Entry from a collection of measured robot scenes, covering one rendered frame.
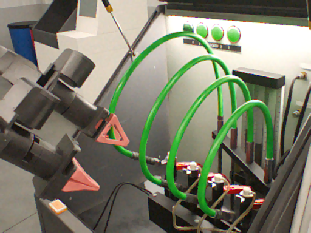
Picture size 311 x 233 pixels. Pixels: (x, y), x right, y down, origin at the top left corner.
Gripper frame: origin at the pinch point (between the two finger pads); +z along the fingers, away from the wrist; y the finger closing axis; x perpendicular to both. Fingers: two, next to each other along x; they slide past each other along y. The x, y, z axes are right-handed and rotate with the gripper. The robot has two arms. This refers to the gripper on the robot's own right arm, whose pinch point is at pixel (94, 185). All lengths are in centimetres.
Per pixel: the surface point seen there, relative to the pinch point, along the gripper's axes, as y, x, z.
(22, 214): -95, 182, 74
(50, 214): -23.4, 35.5, 15.0
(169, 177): 8.4, -0.3, 12.7
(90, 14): 63, 317, 66
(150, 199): -2.5, 21.8, 30.2
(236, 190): 13.8, 1.9, 33.2
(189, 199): 6.6, 0.6, 21.5
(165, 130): 15, 57, 45
